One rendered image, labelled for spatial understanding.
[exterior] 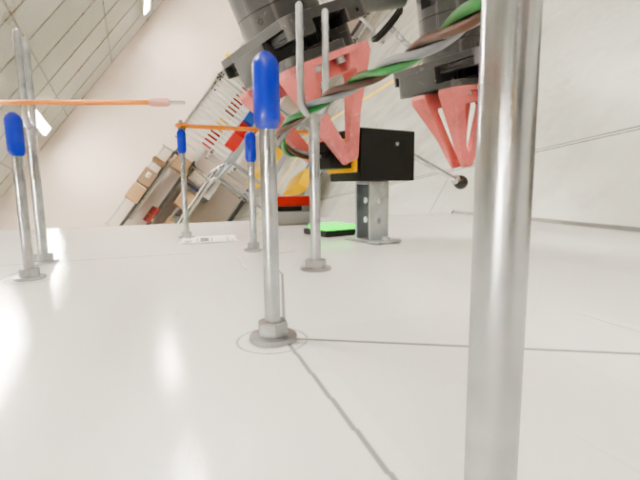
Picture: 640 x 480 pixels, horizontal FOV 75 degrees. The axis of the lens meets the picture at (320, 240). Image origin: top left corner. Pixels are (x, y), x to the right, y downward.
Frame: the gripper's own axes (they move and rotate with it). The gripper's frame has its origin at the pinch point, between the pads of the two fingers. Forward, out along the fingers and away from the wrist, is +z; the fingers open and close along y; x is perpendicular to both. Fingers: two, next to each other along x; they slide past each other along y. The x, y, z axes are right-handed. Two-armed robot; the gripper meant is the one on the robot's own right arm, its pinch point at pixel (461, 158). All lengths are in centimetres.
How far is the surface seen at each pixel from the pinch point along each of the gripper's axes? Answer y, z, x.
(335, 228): -3.9, 4.2, -13.3
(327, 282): 10.9, 3.0, -24.1
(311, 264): 8.2, 2.8, -23.2
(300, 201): -16.2, 2.8, -9.6
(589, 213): -49, 37, 128
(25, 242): 1.2, -1.1, -36.0
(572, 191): -59, 31, 138
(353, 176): 1.6, -0.7, -14.6
